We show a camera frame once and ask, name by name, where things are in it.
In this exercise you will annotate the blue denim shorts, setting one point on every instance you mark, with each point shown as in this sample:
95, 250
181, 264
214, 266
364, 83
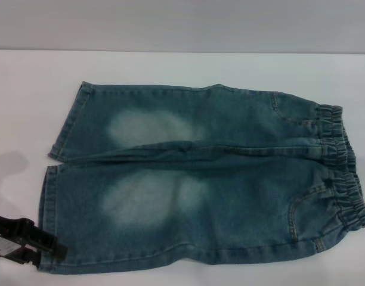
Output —
200, 184

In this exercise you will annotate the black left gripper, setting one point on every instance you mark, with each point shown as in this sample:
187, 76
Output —
5, 232

